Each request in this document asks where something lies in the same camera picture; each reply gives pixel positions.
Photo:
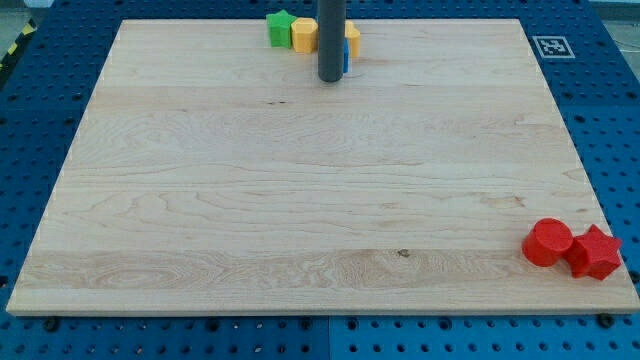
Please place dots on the light wooden board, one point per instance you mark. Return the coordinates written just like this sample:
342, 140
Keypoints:
212, 174

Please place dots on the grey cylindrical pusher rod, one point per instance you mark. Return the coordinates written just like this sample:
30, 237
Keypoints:
331, 17

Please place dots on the white fiducial marker tag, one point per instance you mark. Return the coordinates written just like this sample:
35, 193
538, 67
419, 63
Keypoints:
553, 47

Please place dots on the yellow heart block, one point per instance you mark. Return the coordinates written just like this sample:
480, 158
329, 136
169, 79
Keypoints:
353, 37

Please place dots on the yellow hexagon block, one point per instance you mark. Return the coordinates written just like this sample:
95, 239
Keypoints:
304, 35

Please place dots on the blue block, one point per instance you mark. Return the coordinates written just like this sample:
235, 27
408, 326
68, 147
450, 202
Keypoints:
346, 55

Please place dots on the red cylinder block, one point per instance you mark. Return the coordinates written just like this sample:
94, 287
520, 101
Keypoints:
547, 242

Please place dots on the green star block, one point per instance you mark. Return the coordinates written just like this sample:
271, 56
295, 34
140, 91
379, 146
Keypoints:
279, 28

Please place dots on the red star block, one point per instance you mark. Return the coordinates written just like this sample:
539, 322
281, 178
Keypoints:
594, 254

